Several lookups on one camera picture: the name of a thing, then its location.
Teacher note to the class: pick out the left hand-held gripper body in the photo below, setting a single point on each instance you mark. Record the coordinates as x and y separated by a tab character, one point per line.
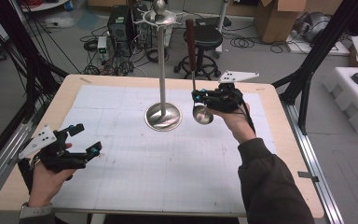
59	158

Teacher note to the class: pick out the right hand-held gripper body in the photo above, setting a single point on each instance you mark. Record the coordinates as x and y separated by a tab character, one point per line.
225	99

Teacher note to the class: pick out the steel utensil stand rack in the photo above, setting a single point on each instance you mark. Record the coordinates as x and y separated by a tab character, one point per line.
162	77

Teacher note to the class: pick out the person's right hand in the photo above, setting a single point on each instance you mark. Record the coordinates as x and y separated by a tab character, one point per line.
239	124

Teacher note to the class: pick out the person's left hand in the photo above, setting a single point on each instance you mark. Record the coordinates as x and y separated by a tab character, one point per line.
46	186

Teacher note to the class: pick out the black round stool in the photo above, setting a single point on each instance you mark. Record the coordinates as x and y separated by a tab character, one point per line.
208	37

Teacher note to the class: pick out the grey wrist band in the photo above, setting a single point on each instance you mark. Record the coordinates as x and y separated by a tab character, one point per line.
35	210

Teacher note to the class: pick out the white grid mat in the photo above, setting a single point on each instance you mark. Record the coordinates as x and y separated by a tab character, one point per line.
152	174

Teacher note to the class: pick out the white pole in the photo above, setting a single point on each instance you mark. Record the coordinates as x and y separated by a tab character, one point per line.
222	28

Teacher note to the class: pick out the flat black box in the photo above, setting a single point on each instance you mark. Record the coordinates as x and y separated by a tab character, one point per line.
213	21

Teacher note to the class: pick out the small white device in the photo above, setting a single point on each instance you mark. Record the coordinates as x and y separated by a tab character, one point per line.
102	43

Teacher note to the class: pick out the cardboard box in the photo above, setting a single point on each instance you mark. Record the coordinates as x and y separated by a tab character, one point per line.
279	21

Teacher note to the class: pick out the black computer tower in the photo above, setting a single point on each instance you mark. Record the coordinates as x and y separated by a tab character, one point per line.
119	25

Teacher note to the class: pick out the grey rounded appliance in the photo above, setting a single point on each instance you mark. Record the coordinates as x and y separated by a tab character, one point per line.
313	26

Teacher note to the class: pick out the white foam block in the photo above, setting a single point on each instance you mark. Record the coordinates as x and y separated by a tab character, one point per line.
351	99

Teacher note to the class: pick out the aluminium rail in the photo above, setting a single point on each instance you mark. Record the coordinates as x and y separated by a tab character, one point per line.
3	158
320	193

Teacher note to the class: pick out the black frame strut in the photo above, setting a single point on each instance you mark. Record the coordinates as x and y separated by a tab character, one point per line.
317	53
21	46

